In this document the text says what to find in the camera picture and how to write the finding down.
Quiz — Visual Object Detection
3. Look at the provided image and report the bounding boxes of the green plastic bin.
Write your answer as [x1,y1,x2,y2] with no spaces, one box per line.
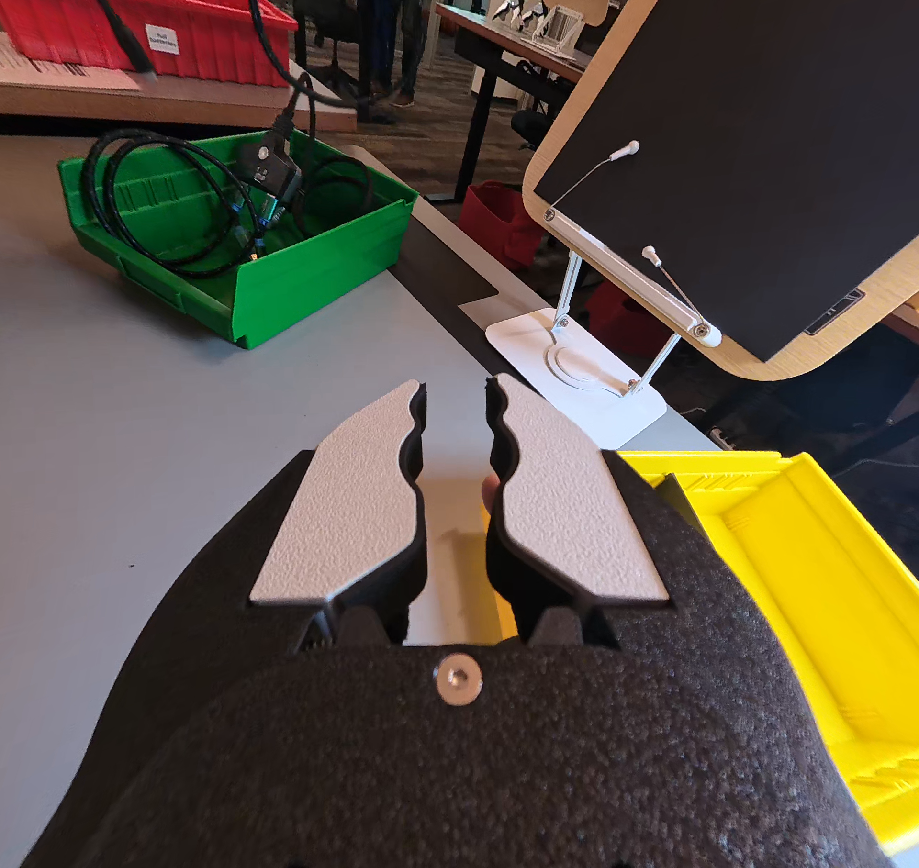
[57,129,419,350]

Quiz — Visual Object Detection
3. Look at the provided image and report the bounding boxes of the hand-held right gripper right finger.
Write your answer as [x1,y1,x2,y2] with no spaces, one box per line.
[485,373,673,645]

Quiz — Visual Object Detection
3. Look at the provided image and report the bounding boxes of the wood-rimmed black board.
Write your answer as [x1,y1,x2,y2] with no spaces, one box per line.
[523,0,919,382]

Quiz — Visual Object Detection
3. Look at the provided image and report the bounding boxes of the yellow plastic bin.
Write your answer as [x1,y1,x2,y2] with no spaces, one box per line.
[617,450,919,856]

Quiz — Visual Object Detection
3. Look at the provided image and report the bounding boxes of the red plastic bin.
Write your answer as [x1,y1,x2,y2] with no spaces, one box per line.
[0,0,299,88]

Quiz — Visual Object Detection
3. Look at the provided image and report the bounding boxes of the clear rack with devices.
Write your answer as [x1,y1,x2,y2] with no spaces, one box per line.
[492,0,586,45]

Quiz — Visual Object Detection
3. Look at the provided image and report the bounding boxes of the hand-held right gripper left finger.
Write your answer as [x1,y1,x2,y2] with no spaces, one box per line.
[248,378,430,645]

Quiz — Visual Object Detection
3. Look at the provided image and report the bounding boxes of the brown desk black legs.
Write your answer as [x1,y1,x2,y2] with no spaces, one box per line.
[436,3,597,201]

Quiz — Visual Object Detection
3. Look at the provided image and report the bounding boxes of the wooden desk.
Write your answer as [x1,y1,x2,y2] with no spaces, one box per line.
[0,57,359,134]

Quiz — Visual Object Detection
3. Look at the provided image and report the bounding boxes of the red bag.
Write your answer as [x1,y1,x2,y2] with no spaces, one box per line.
[457,180,548,271]
[585,279,686,361]

